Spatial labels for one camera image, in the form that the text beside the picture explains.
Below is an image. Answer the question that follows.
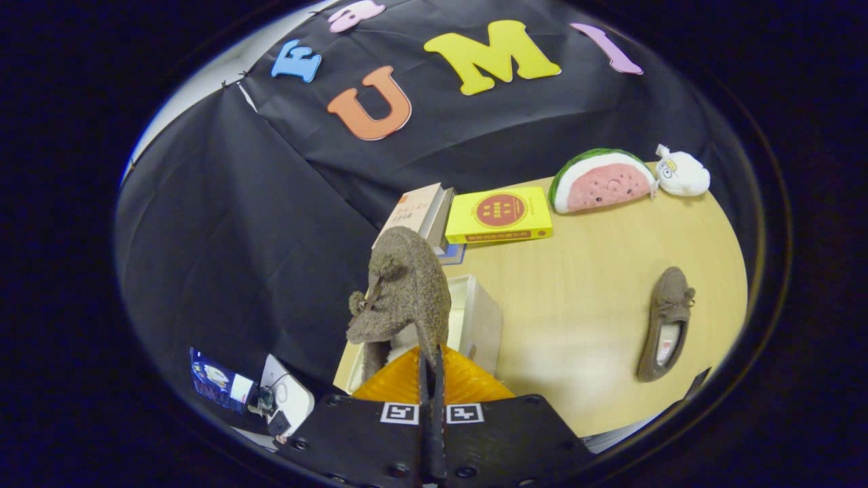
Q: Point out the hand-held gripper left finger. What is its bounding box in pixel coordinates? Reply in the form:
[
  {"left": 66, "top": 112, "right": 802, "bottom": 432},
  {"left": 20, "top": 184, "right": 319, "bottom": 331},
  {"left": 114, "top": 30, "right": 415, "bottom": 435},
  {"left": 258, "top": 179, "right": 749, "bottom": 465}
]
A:
[{"left": 275, "top": 347, "right": 435, "bottom": 488}]

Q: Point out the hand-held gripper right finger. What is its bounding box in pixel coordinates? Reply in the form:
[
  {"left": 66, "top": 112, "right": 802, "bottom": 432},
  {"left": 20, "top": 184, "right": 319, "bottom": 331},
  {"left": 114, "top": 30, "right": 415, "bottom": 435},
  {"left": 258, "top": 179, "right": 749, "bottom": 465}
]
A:
[{"left": 434, "top": 344, "right": 599, "bottom": 488}]

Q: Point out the beige storage box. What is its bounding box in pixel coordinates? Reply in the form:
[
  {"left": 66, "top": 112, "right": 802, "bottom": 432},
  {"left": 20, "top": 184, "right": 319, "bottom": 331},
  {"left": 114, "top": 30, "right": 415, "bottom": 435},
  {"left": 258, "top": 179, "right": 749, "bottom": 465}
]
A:
[{"left": 333, "top": 273, "right": 505, "bottom": 396}]

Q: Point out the brown fuzzy shoe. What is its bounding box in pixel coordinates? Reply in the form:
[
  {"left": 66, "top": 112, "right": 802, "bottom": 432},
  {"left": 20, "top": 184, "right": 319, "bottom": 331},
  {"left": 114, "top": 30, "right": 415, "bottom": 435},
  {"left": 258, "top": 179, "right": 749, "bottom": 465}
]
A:
[
  {"left": 345, "top": 226, "right": 453, "bottom": 384},
  {"left": 635, "top": 266, "right": 697, "bottom": 383}
]

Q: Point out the blue printed packet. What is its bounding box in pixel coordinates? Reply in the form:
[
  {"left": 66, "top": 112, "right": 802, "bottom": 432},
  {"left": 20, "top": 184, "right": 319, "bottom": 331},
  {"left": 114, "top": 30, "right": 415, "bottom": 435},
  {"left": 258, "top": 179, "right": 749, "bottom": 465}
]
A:
[{"left": 189, "top": 346, "right": 256, "bottom": 415}]

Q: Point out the yellow book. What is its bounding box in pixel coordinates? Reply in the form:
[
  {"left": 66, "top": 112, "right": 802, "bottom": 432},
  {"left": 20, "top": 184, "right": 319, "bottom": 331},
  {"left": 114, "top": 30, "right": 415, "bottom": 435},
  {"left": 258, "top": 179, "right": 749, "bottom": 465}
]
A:
[{"left": 444, "top": 186, "right": 554, "bottom": 245}]

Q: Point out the black backdrop cloth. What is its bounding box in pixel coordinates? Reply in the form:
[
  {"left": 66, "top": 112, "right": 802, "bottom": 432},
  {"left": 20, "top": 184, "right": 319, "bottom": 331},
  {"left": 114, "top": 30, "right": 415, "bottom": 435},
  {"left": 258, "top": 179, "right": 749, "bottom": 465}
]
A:
[{"left": 115, "top": 0, "right": 755, "bottom": 434}]

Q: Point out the grey book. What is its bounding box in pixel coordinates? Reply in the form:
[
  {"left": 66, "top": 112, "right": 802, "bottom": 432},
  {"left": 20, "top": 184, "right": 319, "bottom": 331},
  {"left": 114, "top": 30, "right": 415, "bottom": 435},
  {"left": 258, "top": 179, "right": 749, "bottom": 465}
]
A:
[{"left": 423, "top": 188, "right": 457, "bottom": 254}]

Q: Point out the watermelon slice plush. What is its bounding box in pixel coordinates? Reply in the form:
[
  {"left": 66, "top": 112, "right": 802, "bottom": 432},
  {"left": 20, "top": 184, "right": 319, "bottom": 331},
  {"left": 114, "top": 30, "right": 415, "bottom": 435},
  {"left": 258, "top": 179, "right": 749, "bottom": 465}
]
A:
[{"left": 547, "top": 147, "right": 658, "bottom": 216}]

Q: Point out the white plush toy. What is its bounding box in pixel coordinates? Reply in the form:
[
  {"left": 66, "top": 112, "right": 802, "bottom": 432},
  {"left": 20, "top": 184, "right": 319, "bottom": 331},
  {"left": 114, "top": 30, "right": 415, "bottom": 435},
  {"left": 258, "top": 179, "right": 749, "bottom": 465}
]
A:
[{"left": 654, "top": 143, "right": 712, "bottom": 198}]

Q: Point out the white device with cable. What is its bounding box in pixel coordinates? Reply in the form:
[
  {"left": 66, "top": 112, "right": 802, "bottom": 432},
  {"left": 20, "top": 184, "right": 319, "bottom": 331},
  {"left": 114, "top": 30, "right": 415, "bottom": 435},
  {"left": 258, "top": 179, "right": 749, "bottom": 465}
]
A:
[{"left": 248, "top": 353, "right": 317, "bottom": 445}]

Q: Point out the black angled bracket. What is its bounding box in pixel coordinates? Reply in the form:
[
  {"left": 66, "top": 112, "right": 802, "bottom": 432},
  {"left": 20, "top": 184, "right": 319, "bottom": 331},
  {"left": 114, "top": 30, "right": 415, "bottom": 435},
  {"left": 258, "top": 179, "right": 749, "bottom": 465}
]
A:
[{"left": 684, "top": 366, "right": 713, "bottom": 402}]

